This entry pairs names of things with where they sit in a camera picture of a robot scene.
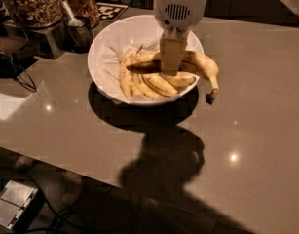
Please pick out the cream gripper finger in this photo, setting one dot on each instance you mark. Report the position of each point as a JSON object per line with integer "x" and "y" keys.
{"x": 171, "y": 52}

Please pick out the white plastic spoon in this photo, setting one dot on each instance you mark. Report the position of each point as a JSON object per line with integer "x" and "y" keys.
{"x": 72, "y": 20}

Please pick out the metal jar stand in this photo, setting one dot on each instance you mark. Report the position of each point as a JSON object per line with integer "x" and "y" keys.
{"x": 51, "y": 42}

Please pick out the banana in bowl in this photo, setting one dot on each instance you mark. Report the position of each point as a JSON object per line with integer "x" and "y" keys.
{"x": 125, "y": 77}
{"x": 159, "y": 84}

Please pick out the black device with cable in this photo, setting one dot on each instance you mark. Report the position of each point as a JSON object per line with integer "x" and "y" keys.
{"x": 16, "y": 55}

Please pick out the black white fiducial marker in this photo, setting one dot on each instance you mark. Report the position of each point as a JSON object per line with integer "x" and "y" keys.
{"x": 109, "y": 12}

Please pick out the grey box on floor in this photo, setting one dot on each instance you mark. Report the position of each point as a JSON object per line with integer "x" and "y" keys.
{"x": 15, "y": 198}

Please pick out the large glass nut jar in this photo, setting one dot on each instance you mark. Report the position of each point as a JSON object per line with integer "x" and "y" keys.
{"x": 34, "y": 13}

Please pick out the white bowl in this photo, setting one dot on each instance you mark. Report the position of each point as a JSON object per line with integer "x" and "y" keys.
{"x": 123, "y": 33}

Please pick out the front small banana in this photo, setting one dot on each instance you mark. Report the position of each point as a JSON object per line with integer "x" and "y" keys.
{"x": 143, "y": 87}

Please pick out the right spotted banana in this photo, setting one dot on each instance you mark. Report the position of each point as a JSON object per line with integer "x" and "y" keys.
{"x": 181, "y": 80}

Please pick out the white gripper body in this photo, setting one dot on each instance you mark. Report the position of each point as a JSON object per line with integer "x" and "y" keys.
{"x": 179, "y": 12}

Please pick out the yellow banana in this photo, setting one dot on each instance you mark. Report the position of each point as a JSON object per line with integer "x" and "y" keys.
{"x": 193, "y": 62}

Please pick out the small glass snack jar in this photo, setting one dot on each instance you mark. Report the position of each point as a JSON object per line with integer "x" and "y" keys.
{"x": 87, "y": 9}

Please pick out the dark cup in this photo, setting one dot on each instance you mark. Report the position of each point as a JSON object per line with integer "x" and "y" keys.
{"x": 79, "y": 37}

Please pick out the left banana in bowl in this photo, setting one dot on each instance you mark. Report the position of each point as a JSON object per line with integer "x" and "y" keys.
{"x": 125, "y": 77}

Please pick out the middle banana in bowl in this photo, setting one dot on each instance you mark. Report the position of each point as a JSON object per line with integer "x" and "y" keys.
{"x": 159, "y": 84}

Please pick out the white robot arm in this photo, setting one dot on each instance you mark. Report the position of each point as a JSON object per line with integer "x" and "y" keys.
{"x": 177, "y": 18}

